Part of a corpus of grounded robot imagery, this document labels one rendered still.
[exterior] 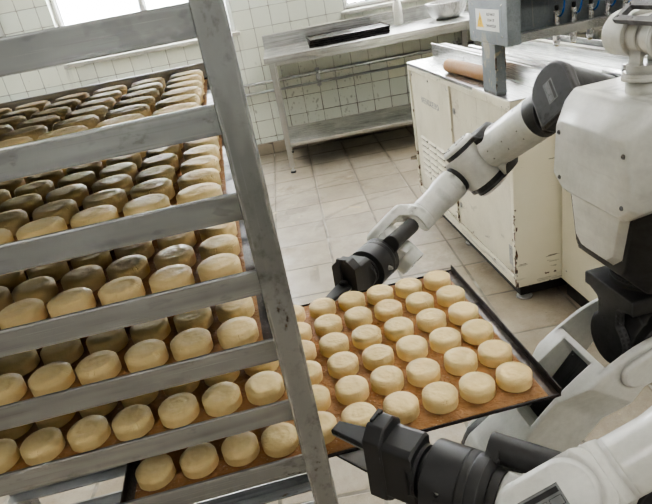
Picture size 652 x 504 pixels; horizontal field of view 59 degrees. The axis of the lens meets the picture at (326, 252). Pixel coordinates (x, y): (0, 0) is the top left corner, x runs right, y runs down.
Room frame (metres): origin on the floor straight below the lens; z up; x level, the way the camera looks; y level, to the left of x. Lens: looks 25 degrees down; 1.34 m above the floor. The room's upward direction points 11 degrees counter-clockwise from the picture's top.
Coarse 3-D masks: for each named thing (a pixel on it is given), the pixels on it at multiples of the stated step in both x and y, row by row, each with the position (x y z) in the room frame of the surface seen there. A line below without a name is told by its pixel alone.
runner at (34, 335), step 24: (192, 288) 0.56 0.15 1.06; (216, 288) 0.56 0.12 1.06; (240, 288) 0.56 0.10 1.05; (96, 312) 0.55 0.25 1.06; (120, 312) 0.55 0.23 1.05; (144, 312) 0.55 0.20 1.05; (168, 312) 0.55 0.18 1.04; (0, 336) 0.54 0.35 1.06; (24, 336) 0.54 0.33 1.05; (48, 336) 0.54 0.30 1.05; (72, 336) 0.54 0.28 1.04
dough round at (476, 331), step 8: (472, 320) 0.80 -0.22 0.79; (480, 320) 0.79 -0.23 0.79; (464, 328) 0.78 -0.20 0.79; (472, 328) 0.77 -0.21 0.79; (480, 328) 0.77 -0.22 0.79; (488, 328) 0.77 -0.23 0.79; (464, 336) 0.77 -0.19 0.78; (472, 336) 0.76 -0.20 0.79; (480, 336) 0.75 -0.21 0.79; (488, 336) 0.75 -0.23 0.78; (472, 344) 0.76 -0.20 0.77
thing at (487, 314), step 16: (448, 272) 1.00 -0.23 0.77; (464, 288) 0.93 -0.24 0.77; (304, 304) 0.98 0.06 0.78; (480, 304) 0.87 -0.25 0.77; (496, 320) 0.81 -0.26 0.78; (512, 336) 0.75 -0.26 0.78; (512, 352) 0.72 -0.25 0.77; (528, 352) 0.70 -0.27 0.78; (544, 384) 0.64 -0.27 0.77; (544, 400) 0.61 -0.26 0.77; (480, 416) 0.60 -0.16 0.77; (352, 448) 0.58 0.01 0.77; (128, 464) 0.62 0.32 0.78; (128, 480) 0.60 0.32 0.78; (128, 496) 0.58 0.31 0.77
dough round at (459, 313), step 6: (450, 306) 0.85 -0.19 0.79; (456, 306) 0.85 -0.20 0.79; (462, 306) 0.84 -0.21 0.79; (468, 306) 0.84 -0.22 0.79; (474, 306) 0.84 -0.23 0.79; (450, 312) 0.83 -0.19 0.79; (456, 312) 0.83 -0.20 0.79; (462, 312) 0.82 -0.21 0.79; (468, 312) 0.82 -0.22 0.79; (474, 312) 0.82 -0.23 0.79; (450, 318) 0.83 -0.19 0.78; (456, 318) 0.82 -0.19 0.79; (462, 318) 0.81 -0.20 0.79; (468, 318) 0.81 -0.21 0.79; (474, 318) 0.81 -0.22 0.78; (456, 324) 0.82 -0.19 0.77; (462, 324) 0.81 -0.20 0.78
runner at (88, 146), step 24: (144, 120) 0.56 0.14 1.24; (168, 120) 0.56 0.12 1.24; (192, 120) 0.56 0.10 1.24; (216, 120) 0.56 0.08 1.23; (24, 144) 0.55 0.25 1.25; (48, 144) 0.55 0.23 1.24; (72, 144) 0.55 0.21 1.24; (96, 144) 0.55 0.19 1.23; (120, 144) 0.56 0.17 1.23; (144, 144) 0.56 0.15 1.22; (168, 144) 0.56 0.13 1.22; (0, 168) 0.54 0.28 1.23; (24, 168) 0.55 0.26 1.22; (48, 168) 0.55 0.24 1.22
